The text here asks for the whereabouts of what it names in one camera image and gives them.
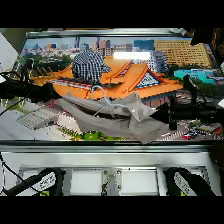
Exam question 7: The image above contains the white clothes hanger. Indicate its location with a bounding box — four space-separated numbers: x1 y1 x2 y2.
87 84 132 118

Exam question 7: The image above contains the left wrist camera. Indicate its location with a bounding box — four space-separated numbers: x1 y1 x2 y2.
21 58 36 82

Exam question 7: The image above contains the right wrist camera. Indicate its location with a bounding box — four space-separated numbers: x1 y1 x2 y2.
182 74 202 108

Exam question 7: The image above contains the black cable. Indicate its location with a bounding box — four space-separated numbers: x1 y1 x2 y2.
0 151 44 197

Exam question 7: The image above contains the checked shirt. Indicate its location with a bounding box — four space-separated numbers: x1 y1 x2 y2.
71 50 113 85

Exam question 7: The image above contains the grey shirt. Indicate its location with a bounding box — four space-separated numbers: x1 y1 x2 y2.
55 91 172 145

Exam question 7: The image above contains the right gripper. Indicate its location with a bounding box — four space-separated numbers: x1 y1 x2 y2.
166 94 180 131

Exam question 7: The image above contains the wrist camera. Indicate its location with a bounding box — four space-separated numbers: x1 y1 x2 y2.
21 58 36 82
182 74 202 108

